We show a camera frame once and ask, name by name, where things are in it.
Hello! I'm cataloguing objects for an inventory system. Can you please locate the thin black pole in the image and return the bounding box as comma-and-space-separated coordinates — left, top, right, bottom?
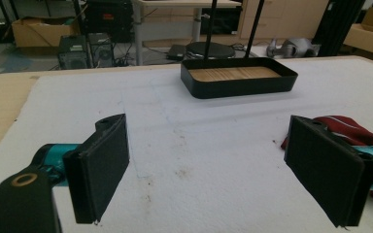
244, 0, 266, 59
203, 0, 219, 61

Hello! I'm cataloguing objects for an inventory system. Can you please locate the dark computer tower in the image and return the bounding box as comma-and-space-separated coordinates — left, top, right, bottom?
57, 34, 88, 70

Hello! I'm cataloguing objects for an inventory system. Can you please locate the white felt mat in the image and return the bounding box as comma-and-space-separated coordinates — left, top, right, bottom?
0, 55, 373, 233

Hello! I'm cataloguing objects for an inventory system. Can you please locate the red striped tie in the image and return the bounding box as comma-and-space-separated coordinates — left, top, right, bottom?
280, 115, 373, 205

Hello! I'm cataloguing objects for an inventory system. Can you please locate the grey white device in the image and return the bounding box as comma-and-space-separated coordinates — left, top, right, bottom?
266, 37, 322, 59

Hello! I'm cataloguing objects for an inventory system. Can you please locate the black round stand base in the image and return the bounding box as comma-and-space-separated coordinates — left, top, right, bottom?
185, 41, 237, 60

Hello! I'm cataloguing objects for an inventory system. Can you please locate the flat black device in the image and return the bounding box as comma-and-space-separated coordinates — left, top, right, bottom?
167, 44, 187, 61

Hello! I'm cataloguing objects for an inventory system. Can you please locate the black tray with wooden bottom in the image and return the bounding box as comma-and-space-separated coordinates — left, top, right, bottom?
180, 56, 299, 100

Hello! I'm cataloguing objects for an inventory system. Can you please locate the black metal stand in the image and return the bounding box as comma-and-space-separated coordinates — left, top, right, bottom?
312, 0, 367, 58

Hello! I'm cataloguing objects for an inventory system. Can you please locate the grey computer tower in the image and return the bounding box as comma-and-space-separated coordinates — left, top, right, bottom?
87, 32, 116, 69

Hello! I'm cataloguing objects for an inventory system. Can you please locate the large cardboard box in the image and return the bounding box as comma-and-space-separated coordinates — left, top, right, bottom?
343, 7, 373, 59

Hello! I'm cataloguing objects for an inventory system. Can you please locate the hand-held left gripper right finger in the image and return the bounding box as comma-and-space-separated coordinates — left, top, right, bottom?
284, 115, 373, 228

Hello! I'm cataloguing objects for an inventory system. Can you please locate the black equipment case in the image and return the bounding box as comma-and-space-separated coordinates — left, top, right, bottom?
85, 0, 134, 44

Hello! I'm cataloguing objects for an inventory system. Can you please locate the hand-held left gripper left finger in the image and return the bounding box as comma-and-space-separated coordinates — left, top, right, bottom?
62, 113, 131, 225

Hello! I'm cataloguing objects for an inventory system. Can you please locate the open cardboard box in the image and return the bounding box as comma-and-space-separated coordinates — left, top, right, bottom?
11, 16, 81, 49

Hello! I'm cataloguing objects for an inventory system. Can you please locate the light wooden cabinet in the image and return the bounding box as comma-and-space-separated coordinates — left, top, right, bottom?
238, 0, 330, 41

